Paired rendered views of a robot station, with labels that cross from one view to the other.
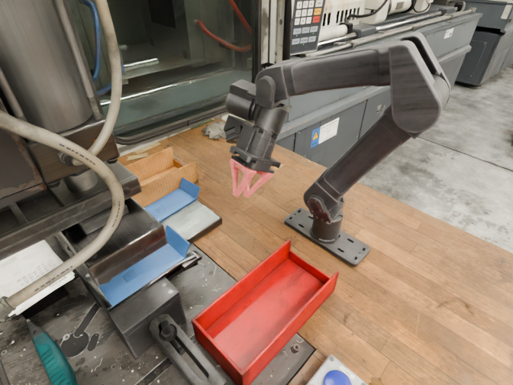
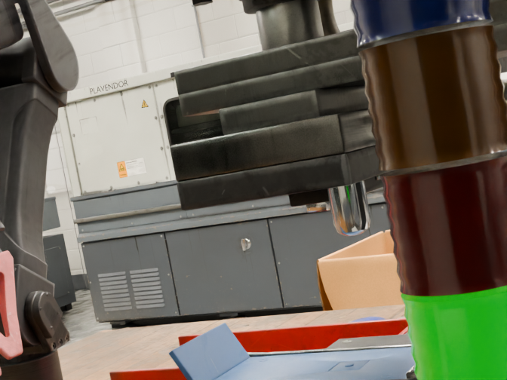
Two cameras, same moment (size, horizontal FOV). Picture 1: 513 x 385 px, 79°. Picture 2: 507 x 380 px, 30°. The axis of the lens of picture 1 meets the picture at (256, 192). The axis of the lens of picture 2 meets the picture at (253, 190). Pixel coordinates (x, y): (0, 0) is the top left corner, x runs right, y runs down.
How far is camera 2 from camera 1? 0.97 m
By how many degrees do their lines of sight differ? 101
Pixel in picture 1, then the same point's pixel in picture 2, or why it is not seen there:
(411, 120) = (66, 72)
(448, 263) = (90, 365)
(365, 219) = not seen: outside the picture
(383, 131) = (39, 110)
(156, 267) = (302, 360)
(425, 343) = not seen: hidden behind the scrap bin
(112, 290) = (407, 358)
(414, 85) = (51, 26)
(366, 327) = not seen: hidden behind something
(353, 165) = (32, 195)
